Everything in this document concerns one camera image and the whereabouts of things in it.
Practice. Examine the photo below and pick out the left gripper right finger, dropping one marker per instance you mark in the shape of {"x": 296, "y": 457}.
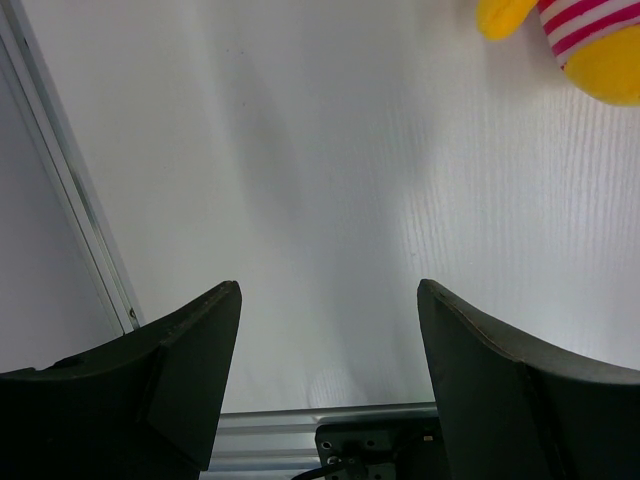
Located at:
{"x": 513, "y": 406}

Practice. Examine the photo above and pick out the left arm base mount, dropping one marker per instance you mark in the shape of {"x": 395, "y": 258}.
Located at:
{"x": 402, "y": 449}

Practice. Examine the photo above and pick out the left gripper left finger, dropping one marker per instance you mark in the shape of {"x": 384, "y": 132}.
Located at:
{"x": 143, "y": 406}

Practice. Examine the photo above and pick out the yellow plush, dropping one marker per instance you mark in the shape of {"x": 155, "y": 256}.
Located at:
{"x": 595, "y": 42}

